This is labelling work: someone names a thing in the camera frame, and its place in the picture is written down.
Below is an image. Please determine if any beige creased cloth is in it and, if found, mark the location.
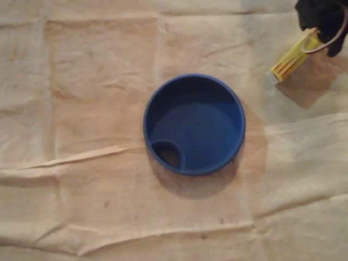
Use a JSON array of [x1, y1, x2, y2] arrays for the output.
[[0, 0, 348, 261]]

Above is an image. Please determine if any gray looped robot cable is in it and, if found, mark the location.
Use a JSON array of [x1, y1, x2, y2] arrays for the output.
[[300, 0, 348, 54]]

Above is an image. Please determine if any yellow packet with blue labels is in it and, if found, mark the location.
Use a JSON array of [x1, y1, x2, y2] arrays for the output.
[[265, 28, 324, 85]]

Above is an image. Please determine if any blue plastic bowl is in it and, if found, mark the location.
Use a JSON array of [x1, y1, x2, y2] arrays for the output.
[[142, 73, 247, 177]]

